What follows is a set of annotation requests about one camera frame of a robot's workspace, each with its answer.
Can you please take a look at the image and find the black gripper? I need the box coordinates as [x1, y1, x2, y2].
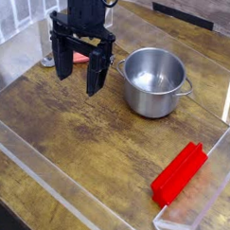
[50, 0, 118, 97]

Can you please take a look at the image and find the red plastic block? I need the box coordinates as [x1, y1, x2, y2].
[150, 142, 208, 208]

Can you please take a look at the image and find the silver steel pot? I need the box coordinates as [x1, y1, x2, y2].
[117, 47, 193, 118]

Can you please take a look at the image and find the left clear acrylic barrier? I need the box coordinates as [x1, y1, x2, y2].
[0, 18, 52, 92]

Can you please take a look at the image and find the clear acrylic barrier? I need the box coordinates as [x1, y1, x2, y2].
[0, 18, 52, 92]
[0, 120, 136, 230]
[105, 5, 230, 125]
[153, 127, 230, 230]

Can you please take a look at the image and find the black strip on table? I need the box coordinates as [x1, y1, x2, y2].
[152, 2, 214, 31]

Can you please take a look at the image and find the back clear acrylic barrier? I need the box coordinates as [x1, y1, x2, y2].
[105, 5, 230, 125]

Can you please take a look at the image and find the front clear acrylic barrier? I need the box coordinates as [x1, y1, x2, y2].
[0, 120, 136, 230]

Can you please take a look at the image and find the right clear acrylic barrier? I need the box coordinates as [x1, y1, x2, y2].
[153, 127, 230, 230]

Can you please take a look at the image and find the spoon with pink handle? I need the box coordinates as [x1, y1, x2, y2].
[41, 52, 89, 68]

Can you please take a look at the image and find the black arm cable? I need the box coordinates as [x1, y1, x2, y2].
[97, 0, 121, 9]

